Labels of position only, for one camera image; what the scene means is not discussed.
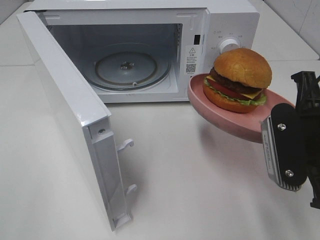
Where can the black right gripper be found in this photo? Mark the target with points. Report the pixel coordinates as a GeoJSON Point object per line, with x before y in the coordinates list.
{"type": "Point", "coordinates": [284, 145]}

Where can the pink round plate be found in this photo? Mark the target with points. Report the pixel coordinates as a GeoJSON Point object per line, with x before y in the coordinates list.
{"type": "Point", "coordinates": [246, 126]}

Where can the burger with lettuce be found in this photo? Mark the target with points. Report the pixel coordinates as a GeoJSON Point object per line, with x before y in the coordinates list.
{"type": "Point", "coordinates": [238, 80]}

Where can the white microwave door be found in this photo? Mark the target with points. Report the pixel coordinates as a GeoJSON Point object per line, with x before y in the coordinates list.
{"type": "Point", "coordinates": [83, 119]}

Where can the upper white power knob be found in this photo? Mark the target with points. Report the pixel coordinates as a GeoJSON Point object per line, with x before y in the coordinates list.
{"type": "Point", "coordinates": [228, 44]}

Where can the white warning label sticker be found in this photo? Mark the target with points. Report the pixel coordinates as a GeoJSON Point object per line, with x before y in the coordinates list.
{"type": "Point", "coordinates": [191, 58]}

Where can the white microwave oven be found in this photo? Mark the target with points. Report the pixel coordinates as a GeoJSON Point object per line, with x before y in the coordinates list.
{"type": "Point", "coordinates": [81, 27]}

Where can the glass microwave turntable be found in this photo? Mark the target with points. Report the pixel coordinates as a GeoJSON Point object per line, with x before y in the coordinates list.
{"type": "Point", "coordinates": [127, 66]}

